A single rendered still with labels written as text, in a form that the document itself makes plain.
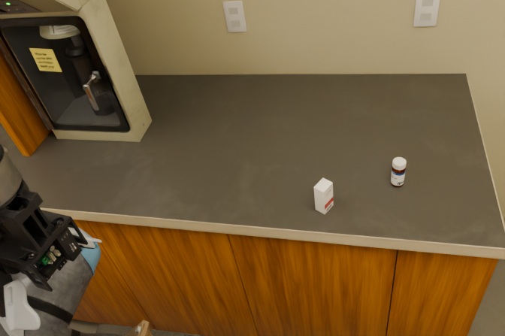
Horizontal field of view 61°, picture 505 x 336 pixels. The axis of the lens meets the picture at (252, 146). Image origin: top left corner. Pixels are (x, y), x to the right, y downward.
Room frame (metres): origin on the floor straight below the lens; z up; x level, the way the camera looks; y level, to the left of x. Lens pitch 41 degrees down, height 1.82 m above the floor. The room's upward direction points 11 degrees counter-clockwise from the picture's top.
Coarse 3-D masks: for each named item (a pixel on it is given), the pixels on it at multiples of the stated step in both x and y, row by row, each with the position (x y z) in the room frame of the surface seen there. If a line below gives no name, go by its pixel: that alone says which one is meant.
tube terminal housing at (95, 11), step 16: (80, 0) 1.13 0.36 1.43; (96, 0) 1.19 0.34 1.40; (0, 16) 1.22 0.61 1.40; (16, 16) 1.20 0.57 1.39; (32, 16) 1.18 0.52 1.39; (48, 16) 1.17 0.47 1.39; (64, 16) 1.15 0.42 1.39; (80, 16) 1.13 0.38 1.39; (96, 16) 1.17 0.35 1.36; (96, 32) 1.14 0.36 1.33; (112, 32) 1.20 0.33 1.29; (96, 48) 1.13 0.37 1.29; (112, 48) 1.18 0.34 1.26; (112, 64) 1.15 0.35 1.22; (128, 64) 1.22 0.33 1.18; (128, 80) 1.19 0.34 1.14; (128, 96) 1.16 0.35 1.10; (128, 112) 1.13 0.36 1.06; (144, 112) 1.21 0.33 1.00; (144, 128) 1.18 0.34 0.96
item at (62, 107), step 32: (0, 32) 1.21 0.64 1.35; (32, 32) 1.18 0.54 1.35; (64, 32) 1.14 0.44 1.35; (32, 64) 1.20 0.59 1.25; (64, 64) 1.16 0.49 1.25; (96, 64) 1.12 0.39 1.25; (64, 96) 1.18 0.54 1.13; (96, 96) 1.14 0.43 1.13; (64, 128) 1.20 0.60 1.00; (96, 128) 1.16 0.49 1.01; (128, 128) 1.12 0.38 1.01
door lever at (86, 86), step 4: (92, 76) 1.13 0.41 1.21; (92, 80) 1.12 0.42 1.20; (96, 80) 1.13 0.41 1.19; (84, 84) 1.09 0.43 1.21; (88, 84) 1.09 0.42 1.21; (84, 88) 1.08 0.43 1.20; (88, 88) 1.09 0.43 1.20; (88, 92) 1.09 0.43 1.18; (92, 92) 1.09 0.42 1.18; (88, 96) 1.09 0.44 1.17; (92, 96) 1.09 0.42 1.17; (92, 100) 1.09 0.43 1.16; (96, 100) 1.09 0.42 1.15; (92, 104) 1.09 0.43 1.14; (96, 104) 1.09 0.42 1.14; (96, 108) 1.09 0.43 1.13
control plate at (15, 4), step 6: (0, 0) 1.09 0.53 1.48; (6, 0) 1.08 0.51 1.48; (12, 0) 1.08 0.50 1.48; (18, 0) 1.08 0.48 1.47; (0, 6) 1.12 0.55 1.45; (6, 6) 1.12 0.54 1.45; (12, 6) 1.11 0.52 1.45; (18, 6) 1.11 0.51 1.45; (24, 6) 1.11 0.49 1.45; (30, 6) 1.10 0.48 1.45; (0, 12) 1.16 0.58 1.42; (6, 12) 1.16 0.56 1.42; (12, 12) 1.15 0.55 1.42; (18, 12) 1.15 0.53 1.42; (24, 12) 1.15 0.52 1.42; (30, 12) 1.14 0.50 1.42
